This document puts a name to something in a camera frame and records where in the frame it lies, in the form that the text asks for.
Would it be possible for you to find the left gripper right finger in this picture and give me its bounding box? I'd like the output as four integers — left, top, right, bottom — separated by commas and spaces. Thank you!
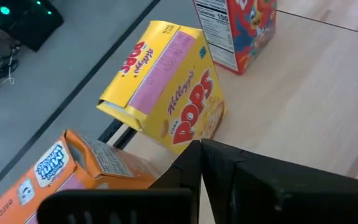
201, 138, 358, 224

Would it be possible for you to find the orange Mini Wheats cereal box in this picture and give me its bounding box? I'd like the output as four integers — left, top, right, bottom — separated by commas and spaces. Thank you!
0, 129, 163, 224

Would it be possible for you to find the red Froot Loops cereal box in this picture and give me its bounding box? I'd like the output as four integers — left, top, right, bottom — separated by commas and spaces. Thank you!
192, 0, 278, 76

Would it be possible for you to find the black wire rack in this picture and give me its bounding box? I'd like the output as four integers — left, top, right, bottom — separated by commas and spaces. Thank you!
97, 9, 358, 224

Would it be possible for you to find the yellow Corn Pops cereal box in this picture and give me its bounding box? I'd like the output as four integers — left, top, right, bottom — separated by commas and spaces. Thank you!
96, 20, 226, 155

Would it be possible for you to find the black computer tower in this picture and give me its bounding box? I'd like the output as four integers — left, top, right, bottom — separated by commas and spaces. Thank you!
0, 0, 65, 52

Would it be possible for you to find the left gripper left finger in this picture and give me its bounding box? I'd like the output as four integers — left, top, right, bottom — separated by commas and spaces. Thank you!
37, 139, 203, 224

